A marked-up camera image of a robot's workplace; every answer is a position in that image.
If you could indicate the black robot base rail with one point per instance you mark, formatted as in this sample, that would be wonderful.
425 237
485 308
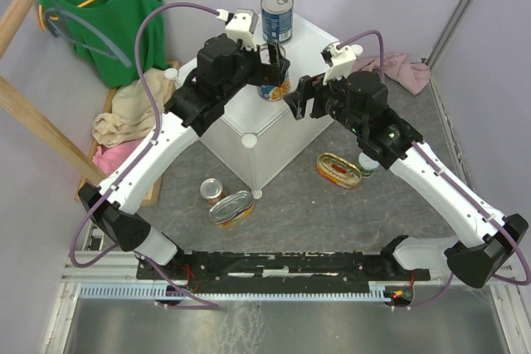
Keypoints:
271 273

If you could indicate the blue white label can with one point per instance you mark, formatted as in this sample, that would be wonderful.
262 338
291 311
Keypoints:
268 91

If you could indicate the white slotted cable duct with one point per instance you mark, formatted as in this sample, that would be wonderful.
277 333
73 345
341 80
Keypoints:
166 292

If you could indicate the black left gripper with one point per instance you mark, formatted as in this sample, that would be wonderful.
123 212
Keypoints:
272 74

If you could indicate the white lid green jar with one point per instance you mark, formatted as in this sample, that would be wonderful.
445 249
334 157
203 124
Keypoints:
366 165

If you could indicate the green tank top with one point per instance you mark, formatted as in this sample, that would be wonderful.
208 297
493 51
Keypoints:
119 20

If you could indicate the wooden diagonal beam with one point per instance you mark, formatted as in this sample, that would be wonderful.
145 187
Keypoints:
27 114

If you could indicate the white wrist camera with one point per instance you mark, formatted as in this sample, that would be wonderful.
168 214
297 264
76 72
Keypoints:
340 60
240 25

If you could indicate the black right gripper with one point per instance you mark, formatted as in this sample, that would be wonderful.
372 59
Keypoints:
319 90

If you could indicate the silver oval fish tin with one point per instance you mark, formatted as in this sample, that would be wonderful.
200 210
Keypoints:
232 209

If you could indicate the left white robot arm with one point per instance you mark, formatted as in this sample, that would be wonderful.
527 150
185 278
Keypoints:
113 205

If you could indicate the tall blue label can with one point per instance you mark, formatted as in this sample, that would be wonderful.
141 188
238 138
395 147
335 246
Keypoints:
277 20

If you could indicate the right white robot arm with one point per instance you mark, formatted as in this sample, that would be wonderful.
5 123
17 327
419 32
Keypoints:
486 237

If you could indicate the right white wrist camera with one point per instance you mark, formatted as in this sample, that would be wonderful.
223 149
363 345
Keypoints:
340 60

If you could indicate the beige crumpled cloth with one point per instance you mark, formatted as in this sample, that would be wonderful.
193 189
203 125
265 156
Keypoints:
132 116

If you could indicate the pink crumpled cloth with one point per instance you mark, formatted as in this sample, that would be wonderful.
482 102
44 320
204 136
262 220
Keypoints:
109 159

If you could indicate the mauve crumpled cloth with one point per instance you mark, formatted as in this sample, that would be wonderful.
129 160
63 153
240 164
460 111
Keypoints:
413 76

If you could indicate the white cube cabinet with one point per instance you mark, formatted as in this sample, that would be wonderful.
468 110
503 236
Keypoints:
257 138

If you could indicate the red oval sardine tin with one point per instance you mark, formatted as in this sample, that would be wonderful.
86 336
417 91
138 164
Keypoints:
338 171

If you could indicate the small pink label can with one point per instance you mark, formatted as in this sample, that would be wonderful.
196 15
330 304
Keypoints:
212 191

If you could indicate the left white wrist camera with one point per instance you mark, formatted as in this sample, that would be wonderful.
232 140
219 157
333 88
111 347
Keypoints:
240 25

